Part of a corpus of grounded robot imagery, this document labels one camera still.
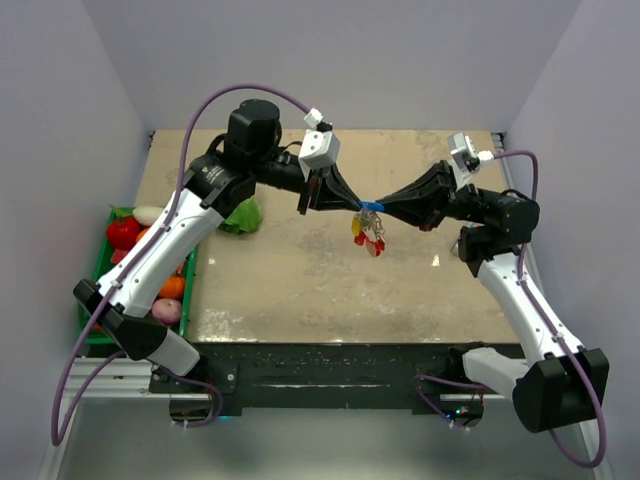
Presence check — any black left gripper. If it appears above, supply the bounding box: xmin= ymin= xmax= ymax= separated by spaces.
xmin=253 ymin=151 xmax=362 ymax=216

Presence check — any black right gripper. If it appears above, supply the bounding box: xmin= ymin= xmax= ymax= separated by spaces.
xmin=374 ymin=159 xmax=499 ymax=232

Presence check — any key bunch with red carabiner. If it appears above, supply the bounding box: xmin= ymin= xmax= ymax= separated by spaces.
xmin=351 ymin=201 xmax=386 ymax=258

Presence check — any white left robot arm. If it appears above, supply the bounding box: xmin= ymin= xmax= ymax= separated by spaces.
xmin=73 ymin=99 xmax=360 ymax=392

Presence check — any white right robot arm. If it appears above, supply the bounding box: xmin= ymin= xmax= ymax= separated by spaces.
xmin=379 ymin=161 xmax=609 ymax=433

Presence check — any green lettuce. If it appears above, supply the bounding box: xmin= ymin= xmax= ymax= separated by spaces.
xmin=217 ymin=197 xmax=263 ymax=235

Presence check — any orange toy pumpkin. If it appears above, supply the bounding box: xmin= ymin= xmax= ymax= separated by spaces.
xmin=158 ymin=275 xmax=186 ymax=300

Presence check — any white toy radish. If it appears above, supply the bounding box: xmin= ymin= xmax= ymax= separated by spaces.
xmin=132 ymin=206 xmax=164 ymax=227

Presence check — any orange toy orange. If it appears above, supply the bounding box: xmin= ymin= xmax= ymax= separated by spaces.
xmin=135 ymin=228 xmax=149 ymax=244

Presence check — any pink toy onion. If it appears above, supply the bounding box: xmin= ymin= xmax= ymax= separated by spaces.
xmin=151 ymin=298 xmax=182 ymax=326

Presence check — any red toy tomato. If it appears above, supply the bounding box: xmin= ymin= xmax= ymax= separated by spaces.
xmin=105 ymin=216 xmax=141 ymax=251

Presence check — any red box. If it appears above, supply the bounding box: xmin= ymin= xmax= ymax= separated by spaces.
xmin=110 ymin=249 xmax=129 ymax=265

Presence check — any green plastic basket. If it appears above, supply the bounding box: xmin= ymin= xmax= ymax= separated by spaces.
xmin=90 ymin=206 xmax=198 ymax=337

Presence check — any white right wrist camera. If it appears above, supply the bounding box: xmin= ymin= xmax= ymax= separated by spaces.
xmin=447 ymin=132 xmax=495 ymax=190

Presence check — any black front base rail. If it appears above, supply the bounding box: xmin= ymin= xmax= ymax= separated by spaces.
xmin=148 ymin=342 xmax=506 ymax=418

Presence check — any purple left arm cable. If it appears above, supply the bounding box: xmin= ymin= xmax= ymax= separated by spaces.
xmin=50 ymin=83 xmax=321 ymax=447

